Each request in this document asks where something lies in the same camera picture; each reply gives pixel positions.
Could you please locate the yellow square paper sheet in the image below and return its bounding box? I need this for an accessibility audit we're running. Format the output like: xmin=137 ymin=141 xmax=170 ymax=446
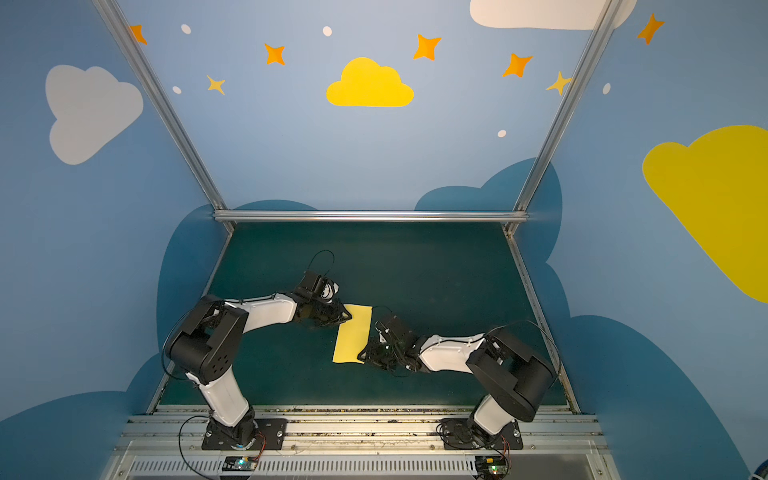
xmin=333 ymin=304 xmax=373 ymax=364

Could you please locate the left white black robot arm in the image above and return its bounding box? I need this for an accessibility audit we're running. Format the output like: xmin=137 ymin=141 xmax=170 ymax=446
xmin=164 ymin=293 xmax=353 ymax=450

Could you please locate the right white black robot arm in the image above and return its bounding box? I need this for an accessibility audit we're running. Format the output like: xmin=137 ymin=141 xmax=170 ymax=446
xmin=357 ymin=317 xmax=558 ymax=450

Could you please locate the right green circuit board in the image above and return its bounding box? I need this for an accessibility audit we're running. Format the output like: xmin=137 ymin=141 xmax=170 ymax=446
xmin=475 ymin=456 xmax=509 ymax=480

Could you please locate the green circuit board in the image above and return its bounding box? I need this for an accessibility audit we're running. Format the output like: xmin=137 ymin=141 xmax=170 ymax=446
xmin=222 ymin=456 xmax=260 ymax=472
xmin=475 ymin=456 xmax=509 ymax=480

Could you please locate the left green circuit board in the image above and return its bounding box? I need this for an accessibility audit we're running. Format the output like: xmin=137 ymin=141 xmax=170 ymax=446
xmin=222 ymin=456 xmax=260 ymax=472

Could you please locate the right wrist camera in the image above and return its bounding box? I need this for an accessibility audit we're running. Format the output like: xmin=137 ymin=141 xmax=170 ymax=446
xmin=375 ymin=315 xmax=417 ymax=349

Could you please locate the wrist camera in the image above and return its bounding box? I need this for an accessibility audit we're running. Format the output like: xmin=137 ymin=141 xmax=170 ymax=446
xmin=375 ymin=315 xmax=417 ymax=349
xmin=295 ymin=270 xmax=339 ymax=303

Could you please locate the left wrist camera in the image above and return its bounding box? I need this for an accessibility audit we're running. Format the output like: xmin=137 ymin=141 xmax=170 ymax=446
xmin=295 ymin=270 xmax=339 ymax=303

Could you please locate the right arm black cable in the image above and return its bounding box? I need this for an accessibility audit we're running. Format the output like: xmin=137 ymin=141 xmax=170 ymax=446
xmin=434 ymin=319 xmax=562 ymax=466

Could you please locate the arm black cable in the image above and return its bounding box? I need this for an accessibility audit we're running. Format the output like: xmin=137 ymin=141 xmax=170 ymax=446
xmin=160 ymin=249 xmax=337 ymax=480
xmin=434 ymin=319 xmax=562 ymax=466

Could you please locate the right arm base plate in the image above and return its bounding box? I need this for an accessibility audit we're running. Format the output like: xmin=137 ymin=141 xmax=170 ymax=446
xmin=436 ymin=418 xmax=524 ymax=451

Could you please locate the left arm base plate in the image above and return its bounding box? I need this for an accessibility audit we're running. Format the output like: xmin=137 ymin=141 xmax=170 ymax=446
xmin=201 ymin=418 xmax=288 ymax=451

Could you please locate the rear aluminium frame crossbar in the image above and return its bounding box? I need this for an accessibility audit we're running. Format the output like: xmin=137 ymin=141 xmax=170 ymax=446
xmin=214 ymin=210 xmax=528 ymax=223

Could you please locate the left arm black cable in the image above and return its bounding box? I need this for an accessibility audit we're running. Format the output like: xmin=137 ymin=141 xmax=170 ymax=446
xmin=160 ymin=249 xmax=337 ymax=480

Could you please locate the front aluminium rail bed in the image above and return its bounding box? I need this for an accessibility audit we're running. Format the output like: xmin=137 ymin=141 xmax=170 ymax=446
xmin=103 ymin=405 xmax=619 ymax=479

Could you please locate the white slotted cable duct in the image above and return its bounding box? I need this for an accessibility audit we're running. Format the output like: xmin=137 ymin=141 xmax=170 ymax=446
xmin=127 ymin=456 xmax=476 ymax=479

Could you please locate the left aluminium frame post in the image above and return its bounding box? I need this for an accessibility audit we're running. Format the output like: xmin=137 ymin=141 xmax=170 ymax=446
xmin=92 ymin=0 xmax=228 ymax=212

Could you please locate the aluminium frame post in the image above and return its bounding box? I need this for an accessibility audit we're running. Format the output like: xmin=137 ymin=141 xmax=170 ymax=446
xmin=504 ymin=0 xmax=624 ymax=240
xmin=92 ymin=0 xmax=228 ymax=212

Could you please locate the right aluminium frame post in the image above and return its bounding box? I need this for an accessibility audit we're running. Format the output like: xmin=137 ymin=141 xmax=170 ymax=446
xmin=504 ymin=0 xmax=624 ymax=240

